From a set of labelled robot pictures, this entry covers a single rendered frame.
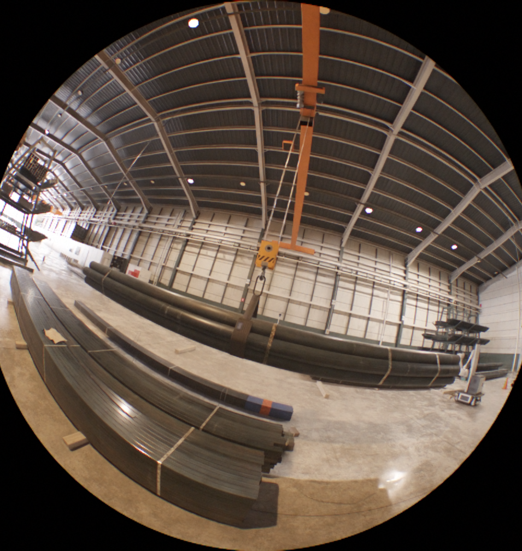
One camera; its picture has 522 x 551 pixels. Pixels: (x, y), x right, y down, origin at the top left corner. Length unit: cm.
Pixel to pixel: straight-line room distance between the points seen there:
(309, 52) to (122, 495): 615
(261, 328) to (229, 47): 892
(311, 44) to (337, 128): 584
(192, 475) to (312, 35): 566
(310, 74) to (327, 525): 626
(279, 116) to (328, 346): 934
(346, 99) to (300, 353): 886
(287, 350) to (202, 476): 126
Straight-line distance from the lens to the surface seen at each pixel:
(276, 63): 859
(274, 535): 171
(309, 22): 465
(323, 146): 1009
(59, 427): 211
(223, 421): 192
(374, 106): 920
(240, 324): 183
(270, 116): 987
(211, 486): 121
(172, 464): 127
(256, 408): 303
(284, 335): 181
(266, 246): 217
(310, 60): 472
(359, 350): 200
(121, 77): 1158
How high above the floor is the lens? 151
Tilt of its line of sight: 12 degrees up
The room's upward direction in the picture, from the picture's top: 15 degrees clockwise
